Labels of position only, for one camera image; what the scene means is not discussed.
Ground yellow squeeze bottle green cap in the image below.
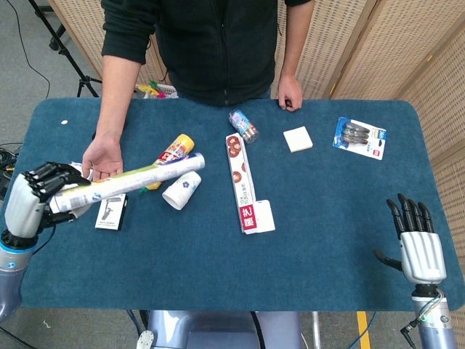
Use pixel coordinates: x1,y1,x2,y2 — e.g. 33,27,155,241
139,133,195,196

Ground person's left hand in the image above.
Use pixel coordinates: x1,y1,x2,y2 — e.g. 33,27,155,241
278,74,304,112

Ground long red white paper box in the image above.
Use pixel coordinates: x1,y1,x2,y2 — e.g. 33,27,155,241
225,132,262,236

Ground white paper cup stack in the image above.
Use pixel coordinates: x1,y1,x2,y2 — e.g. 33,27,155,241
161,171,202,211

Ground clear plastic snack jar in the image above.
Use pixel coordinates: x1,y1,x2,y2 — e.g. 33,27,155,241
228,108,260,144

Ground colourful feather toys basket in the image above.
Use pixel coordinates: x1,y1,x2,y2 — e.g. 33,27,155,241
136,80,179,100

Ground person's left forearm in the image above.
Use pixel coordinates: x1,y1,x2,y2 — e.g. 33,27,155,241
279,2,314,79

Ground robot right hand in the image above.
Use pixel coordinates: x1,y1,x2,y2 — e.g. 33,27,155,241
373,193,448,284

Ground binder clips blister pack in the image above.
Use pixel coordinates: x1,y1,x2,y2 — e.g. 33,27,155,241
331,116,387,161

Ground black cable bundle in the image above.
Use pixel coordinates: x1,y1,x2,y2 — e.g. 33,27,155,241
0,143,18,172

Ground thin black floor cable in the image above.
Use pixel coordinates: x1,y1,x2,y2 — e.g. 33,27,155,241
7,0,52,99

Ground grey robot torso base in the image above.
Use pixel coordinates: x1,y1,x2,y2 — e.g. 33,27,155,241
136,310,304,349

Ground white plastic card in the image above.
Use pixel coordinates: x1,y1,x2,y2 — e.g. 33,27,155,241
254,199,276,233

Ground person's right hand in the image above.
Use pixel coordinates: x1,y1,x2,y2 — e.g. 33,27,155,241
81,134,124,182

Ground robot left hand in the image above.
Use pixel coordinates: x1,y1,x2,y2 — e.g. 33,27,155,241
4,161,94,239

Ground blue table cloth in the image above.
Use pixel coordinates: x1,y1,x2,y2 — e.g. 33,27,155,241
0,97,465,312

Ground black white tool box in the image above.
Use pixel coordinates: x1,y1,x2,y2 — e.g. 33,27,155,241
94,193,129,231

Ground pale yellow sticky note pad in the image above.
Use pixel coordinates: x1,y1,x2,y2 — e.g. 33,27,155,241
283,126,314,153

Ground person's right forearm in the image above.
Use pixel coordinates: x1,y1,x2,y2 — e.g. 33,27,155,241
94,54,142,141

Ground black tripod stand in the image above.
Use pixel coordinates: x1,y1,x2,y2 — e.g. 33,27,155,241
27,0,106,98

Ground person's black jacket torso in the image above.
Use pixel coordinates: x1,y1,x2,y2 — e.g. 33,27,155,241
100,0,315,108

